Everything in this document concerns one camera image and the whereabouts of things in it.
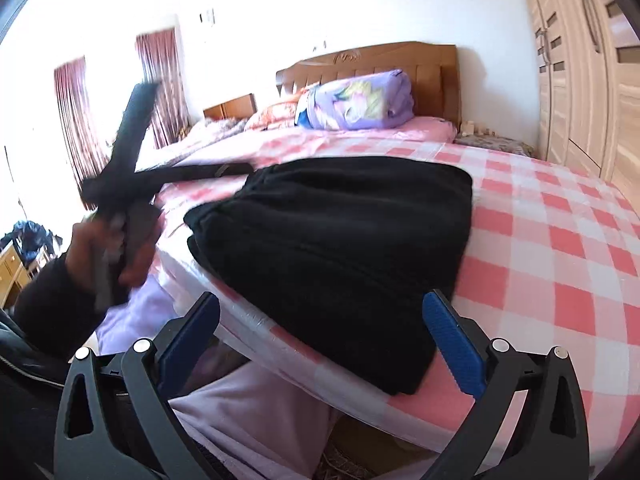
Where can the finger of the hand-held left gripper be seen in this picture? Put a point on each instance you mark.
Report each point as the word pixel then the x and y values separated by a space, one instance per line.
pixel 200 172

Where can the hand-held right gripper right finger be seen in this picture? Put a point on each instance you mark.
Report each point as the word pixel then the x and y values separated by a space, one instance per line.
pixel 452 340

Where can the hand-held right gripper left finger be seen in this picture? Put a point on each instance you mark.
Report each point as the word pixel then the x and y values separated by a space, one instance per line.
pixel 190 330

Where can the black pants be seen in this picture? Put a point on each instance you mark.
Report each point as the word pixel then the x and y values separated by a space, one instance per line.
pixel 340 240

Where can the person's left forearm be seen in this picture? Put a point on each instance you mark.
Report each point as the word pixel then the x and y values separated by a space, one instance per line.
pixel 50 305

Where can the person's left hand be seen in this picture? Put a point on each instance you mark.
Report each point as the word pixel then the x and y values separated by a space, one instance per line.
pixel 82 250

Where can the pink quilt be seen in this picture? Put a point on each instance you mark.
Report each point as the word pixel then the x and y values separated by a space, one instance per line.
pixel 200 147

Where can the small bed with pink quilt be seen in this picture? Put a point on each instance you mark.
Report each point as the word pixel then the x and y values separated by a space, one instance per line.
pixel 220 126

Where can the dark red curtain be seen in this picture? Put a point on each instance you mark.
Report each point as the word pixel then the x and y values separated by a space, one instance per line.
pixel 162 90
pixel 80 125

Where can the small wooden headboard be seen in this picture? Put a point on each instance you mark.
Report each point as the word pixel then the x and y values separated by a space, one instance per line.
pixel 232 106

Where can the orange floral pillow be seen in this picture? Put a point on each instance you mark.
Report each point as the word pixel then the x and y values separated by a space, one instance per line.
pixel 270 115

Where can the person's leg in pale trousers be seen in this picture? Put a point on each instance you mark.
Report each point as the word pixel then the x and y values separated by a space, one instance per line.
pixel 250 425

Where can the bed with pink checkered sheet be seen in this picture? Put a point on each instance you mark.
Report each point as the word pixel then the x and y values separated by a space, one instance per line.
pixel 550 270

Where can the pile of dark clothes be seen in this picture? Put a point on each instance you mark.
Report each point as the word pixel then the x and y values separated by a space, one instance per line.
pixel 30 235

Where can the light wooden cabinet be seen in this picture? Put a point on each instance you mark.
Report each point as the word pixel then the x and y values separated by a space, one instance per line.
pixel 10 272

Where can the purple floral pillow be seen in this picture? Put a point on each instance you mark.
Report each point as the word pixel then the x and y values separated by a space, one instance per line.
pixel 360 100

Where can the person's dark jacket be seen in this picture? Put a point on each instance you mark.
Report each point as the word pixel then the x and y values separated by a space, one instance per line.
pixel 25 410

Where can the bedside table with patterned cloth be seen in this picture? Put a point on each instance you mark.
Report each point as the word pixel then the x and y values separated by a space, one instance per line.
pixel 495 142

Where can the wooden carved headboard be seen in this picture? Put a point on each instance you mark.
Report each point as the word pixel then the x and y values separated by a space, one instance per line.
pixel 430 75

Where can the light wooden wardrobe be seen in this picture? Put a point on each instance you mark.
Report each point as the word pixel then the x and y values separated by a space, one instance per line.
pixel 575 85

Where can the white wall switch box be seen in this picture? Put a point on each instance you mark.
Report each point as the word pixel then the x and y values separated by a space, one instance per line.
pixel 206 16

